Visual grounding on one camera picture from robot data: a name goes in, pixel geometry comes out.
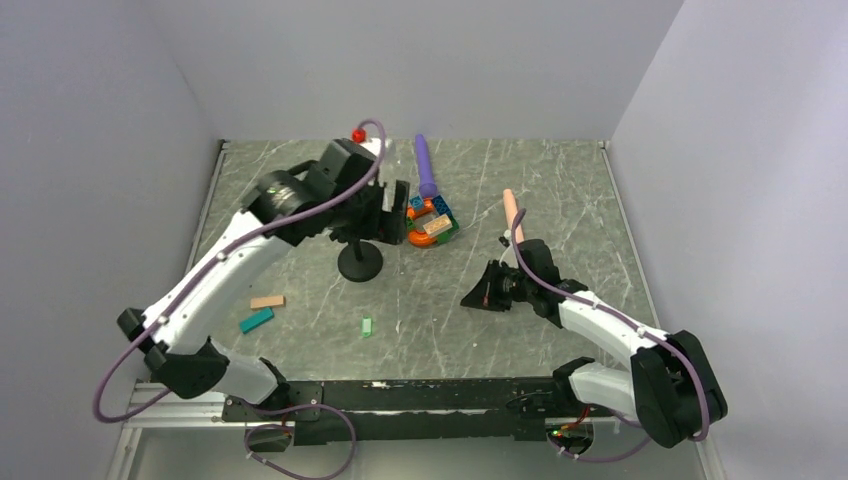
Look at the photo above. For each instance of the black table front rail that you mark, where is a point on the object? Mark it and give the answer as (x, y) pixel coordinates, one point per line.
(320, 412)

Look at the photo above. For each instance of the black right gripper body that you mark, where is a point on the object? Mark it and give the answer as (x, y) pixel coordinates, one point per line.
(519, 286)

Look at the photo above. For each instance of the purple cylinder toy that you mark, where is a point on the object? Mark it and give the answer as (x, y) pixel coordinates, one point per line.
(427, 185)

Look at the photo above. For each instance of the green plastic key tag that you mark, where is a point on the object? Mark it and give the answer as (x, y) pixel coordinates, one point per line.
(367, 327)

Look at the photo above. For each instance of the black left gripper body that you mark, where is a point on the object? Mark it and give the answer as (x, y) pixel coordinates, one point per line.
(346, 204)

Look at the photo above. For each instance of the aluminium frame rail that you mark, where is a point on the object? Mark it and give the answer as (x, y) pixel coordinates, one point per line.
(170, 413)

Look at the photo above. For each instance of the gold microphone on black stand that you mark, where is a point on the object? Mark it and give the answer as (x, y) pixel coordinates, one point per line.
(359, 260)

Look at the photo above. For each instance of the teal wooden block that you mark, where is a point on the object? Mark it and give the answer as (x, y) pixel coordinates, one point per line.
(257, 319)

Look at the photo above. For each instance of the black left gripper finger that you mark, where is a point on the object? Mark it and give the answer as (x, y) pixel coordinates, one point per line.
(396, 217)
(379, 225)

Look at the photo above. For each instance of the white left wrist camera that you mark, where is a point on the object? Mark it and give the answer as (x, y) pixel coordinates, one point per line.
(373, 143)

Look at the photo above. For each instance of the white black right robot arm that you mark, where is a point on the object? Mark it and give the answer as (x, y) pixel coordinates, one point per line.
(666, 383)

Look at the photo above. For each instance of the beige wooden pestle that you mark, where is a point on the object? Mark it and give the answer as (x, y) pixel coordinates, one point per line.
(511, 210)

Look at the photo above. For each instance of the tan wooden block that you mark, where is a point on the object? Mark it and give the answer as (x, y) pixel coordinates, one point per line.
(275, 301)

